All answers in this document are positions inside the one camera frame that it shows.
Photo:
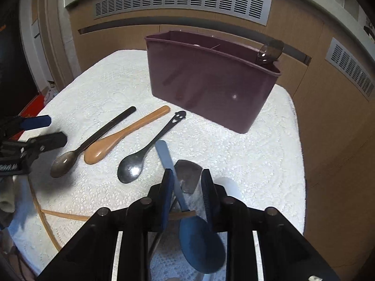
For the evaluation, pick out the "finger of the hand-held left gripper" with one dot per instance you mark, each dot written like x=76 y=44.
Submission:
x=51 y=142
x=36 y=122

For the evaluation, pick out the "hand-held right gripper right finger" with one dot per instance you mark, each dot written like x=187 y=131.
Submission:
x=208 y=200

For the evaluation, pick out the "black spoon with face cutout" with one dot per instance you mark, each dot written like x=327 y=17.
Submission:
x=131 y=168

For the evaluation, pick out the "short grey vent grille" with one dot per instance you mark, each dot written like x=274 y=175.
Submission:
x=351 y=67

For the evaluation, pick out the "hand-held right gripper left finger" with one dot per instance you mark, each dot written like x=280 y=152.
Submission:
x=166 y=200

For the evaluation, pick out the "white lace tablecloth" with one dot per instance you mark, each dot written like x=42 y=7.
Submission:
x=234 y=158

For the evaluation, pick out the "wooden chopstick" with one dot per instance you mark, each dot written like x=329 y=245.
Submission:
x=64 y=215
x=181 y=215

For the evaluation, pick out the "tan plastic spoon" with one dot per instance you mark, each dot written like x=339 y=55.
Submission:
x=123 y=133

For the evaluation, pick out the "wooden cabinet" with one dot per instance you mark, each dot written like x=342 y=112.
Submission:
x=117 y=39

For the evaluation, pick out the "blue plastic spoon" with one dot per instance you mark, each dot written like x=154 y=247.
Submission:
x=199 y=246

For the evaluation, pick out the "grey spatula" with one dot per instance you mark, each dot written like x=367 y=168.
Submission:
x=189 y=172

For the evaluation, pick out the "red box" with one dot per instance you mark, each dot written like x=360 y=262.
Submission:
x=30 y=106

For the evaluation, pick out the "long grey vent grille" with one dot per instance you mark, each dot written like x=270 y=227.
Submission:
x=181 y=3

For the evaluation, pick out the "wooden chopstick on table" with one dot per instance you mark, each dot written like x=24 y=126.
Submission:
x=64 y=215

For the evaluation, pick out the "maroon plastic utensil holder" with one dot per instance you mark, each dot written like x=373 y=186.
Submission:
x=211 y=93

